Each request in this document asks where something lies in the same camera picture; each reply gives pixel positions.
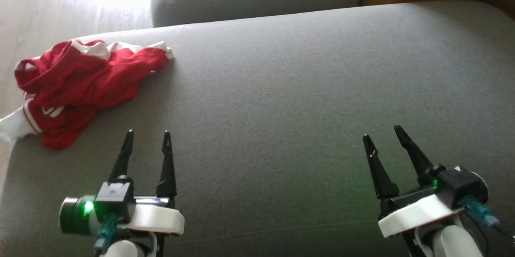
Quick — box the red Bulls jersey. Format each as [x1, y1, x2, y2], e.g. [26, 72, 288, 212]
[0, 40, 111, 150]

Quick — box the teal plug right camera cable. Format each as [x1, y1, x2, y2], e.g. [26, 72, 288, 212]
[459, 194, 515, 243]

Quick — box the grey sofa seat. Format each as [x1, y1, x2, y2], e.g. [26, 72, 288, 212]
[0, 0, 515, 257]

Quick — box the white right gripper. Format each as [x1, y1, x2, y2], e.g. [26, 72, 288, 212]
[362, 125, 464, 238]

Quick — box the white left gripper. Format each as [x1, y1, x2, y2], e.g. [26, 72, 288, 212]
[60, 130, 185, 236]

